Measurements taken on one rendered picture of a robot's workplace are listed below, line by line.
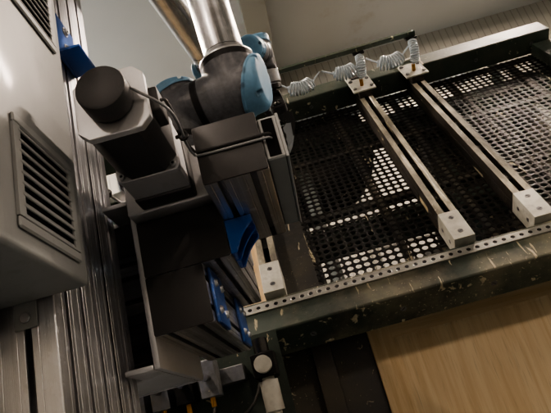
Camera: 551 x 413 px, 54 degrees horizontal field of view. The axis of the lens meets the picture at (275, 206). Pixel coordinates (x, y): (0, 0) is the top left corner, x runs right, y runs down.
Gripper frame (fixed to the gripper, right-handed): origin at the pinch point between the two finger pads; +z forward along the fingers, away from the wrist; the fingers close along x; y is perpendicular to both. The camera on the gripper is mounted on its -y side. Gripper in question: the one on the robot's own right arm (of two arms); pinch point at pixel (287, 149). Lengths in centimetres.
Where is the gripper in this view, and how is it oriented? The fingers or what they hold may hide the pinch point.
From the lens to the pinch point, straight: 165.0
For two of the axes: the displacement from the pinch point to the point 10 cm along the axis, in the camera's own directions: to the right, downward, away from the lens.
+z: 2.7, 9.6, 1.0
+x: -9.6, 2.7, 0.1
